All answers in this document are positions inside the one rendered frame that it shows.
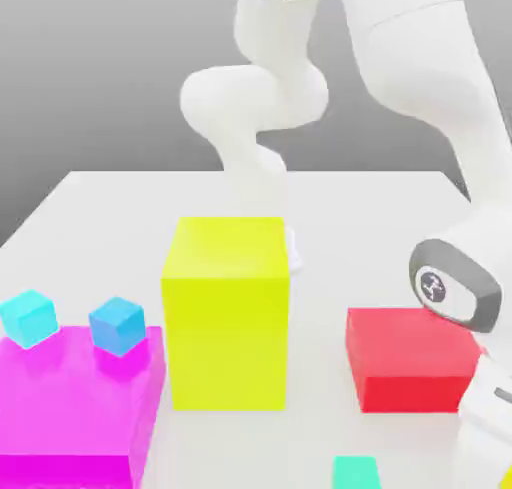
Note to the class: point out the small blue cube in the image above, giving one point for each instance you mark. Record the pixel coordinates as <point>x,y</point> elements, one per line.
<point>118,327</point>

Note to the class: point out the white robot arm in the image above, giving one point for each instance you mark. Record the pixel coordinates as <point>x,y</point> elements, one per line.
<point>420,77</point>

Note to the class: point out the large magenta box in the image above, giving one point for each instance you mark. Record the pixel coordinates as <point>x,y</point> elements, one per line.
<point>68,401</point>

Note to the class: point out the small cyan cube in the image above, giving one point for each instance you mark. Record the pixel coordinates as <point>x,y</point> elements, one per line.
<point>28,317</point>

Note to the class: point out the large red box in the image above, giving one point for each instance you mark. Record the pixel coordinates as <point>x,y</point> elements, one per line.
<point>404,357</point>

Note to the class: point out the small yellow cube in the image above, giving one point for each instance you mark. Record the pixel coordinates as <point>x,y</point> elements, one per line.
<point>508,481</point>

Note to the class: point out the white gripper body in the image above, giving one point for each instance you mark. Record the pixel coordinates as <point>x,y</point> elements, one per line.
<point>486,413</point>

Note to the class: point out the large yellow box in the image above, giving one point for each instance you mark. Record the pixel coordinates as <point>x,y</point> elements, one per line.
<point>226,329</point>

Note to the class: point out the small mint green cube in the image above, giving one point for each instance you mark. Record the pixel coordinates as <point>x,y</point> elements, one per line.
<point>356,475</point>

